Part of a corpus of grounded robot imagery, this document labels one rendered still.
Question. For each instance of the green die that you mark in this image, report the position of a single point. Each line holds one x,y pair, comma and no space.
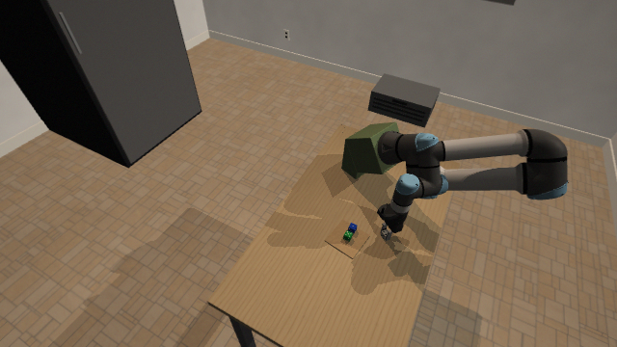
347,235

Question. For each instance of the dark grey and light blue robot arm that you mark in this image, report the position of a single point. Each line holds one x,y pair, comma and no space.
542,178

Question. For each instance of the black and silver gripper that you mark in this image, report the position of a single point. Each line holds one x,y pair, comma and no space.
394,217

